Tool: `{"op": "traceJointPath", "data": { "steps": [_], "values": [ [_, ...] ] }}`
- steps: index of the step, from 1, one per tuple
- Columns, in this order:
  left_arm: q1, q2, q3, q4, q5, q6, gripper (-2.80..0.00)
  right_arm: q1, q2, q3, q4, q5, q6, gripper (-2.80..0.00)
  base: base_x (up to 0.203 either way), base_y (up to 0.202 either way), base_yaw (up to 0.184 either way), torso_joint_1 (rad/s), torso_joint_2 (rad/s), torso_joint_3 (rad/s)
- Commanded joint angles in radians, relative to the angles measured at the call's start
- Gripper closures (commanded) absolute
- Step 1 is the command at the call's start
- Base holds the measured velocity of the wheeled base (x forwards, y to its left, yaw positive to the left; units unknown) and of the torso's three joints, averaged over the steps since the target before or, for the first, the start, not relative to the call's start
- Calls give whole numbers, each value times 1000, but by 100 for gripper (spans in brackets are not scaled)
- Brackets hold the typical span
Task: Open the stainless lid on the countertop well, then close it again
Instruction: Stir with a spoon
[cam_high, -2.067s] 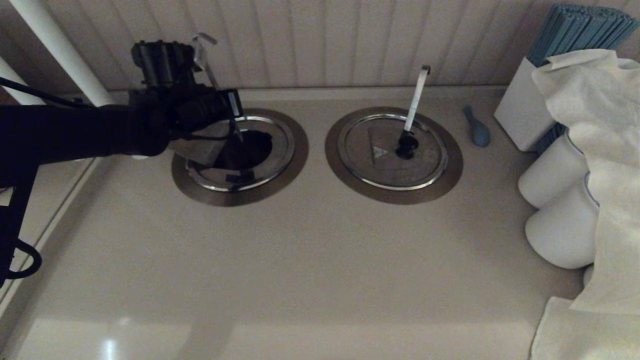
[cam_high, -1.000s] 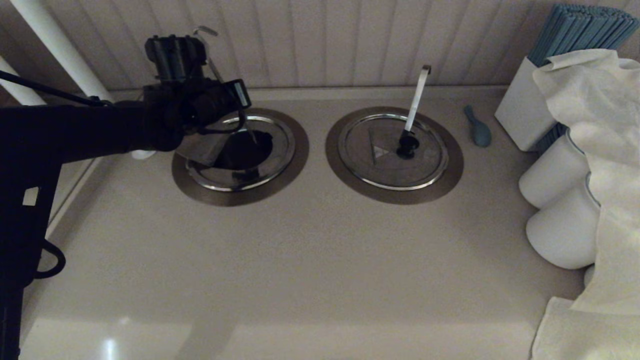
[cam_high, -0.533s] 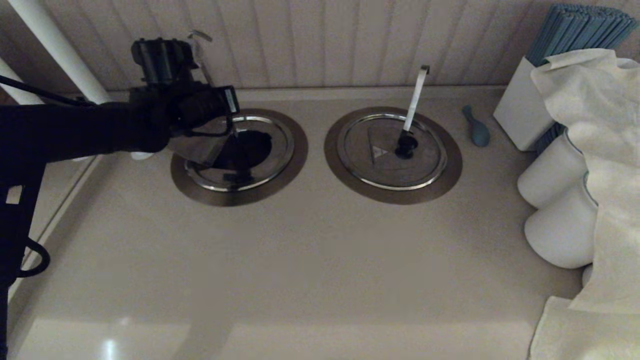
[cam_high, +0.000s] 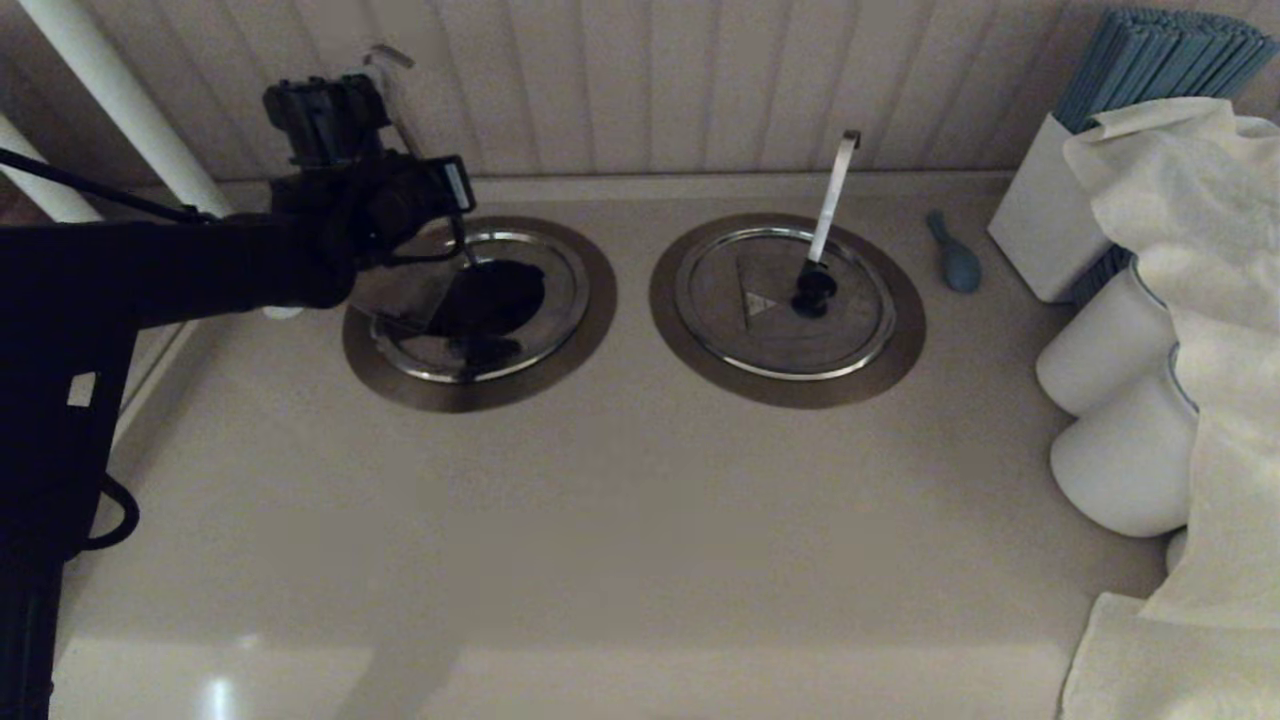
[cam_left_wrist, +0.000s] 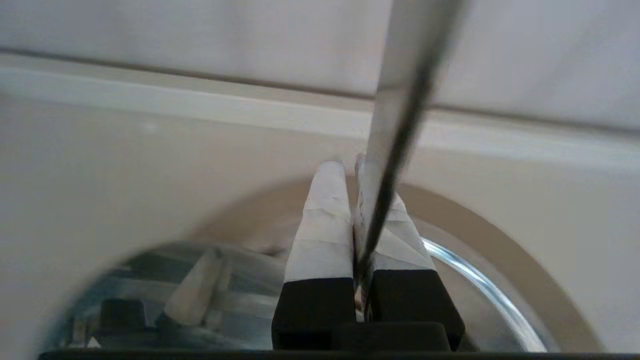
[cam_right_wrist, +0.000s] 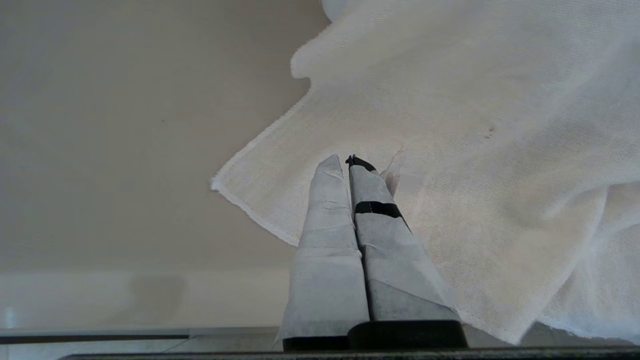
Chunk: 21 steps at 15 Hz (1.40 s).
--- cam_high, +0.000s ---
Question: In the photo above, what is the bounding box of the steel ladle hooked handle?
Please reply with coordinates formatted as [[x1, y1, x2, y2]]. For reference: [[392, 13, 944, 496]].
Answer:
[[362, 43, 546, 341], [806, 130, 863, 268]]

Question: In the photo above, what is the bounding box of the small blue plastic scoop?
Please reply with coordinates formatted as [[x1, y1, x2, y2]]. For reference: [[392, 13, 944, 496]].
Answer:
[[925, 210, 983, 296]]

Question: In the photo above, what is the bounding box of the white box holder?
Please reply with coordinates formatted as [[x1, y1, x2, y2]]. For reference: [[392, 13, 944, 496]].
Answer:
[[988, 112, 1116, 304]]

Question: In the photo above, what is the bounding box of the white jar blue rim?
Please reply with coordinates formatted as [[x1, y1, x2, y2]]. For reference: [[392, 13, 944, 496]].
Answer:
[[1035, 265, 1181, 419], [1050, 345, 1201, 539]]

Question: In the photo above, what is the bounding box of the white cloth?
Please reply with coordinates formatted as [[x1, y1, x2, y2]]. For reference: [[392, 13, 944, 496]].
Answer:
[[1060, 97, 1280, 720]]

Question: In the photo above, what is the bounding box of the black wrist camera white bracket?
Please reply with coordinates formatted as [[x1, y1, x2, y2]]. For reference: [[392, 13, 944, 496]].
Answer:
[[262, 75, 393, 166]]

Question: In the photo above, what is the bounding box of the brown round counter ring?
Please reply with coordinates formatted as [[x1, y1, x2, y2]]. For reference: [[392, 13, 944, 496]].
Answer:
[[650, 213, 926, 409], [343, 215, 618, 414]]

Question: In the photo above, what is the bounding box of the black cable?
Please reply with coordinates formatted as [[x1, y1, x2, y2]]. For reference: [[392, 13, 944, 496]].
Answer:
[[85, 473, 142, 553], [0, 148, 216, 223]]

